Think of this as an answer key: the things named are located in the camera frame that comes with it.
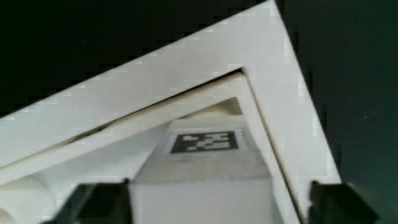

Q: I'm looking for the white square tabletop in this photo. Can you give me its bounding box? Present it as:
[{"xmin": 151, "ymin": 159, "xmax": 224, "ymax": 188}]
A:
[{"xmin": 0, "ymin": 71, "xmax": 310, "ymax": 224}]

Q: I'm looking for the white U-shaped fence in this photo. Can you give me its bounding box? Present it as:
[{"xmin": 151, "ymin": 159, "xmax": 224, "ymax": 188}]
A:
[{"xmin": 0, "ymin": 1, "xmax": 340, "ymax": 224}]

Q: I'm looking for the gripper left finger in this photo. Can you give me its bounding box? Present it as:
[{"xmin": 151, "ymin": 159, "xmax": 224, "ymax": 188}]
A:
[{"xmin": 41, "ymin": 179, "xmax": 132, "ymax": 224}]

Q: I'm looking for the white leg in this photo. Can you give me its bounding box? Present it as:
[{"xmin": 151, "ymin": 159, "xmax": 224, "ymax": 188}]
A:
[{"xmin": 127, "ymin": 114, "xmax": 299, "ymax": 224}]

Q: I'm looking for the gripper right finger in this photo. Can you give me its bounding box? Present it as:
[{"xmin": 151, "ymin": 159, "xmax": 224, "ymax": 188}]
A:
[{"xmin": 308, "ymin": 181, "xmax": 381, "ymax": 224}]

